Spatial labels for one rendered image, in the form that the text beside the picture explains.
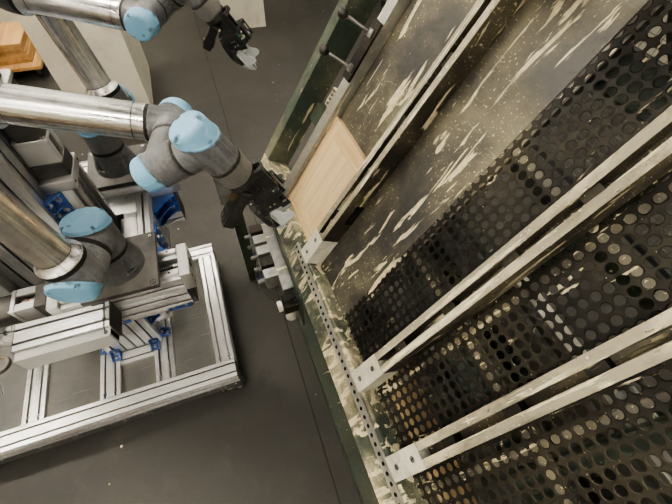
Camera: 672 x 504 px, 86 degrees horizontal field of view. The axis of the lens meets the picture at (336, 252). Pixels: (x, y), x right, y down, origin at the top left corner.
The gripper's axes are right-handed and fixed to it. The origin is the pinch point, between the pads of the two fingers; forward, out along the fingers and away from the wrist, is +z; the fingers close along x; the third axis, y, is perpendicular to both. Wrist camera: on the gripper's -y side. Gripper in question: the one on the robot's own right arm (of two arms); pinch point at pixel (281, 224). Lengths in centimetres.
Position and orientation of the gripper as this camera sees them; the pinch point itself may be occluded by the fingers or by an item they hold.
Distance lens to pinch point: 93.1
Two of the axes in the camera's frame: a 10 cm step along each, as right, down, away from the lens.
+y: 8.5, -4.9, -1.8
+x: -3.3, -7.7, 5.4
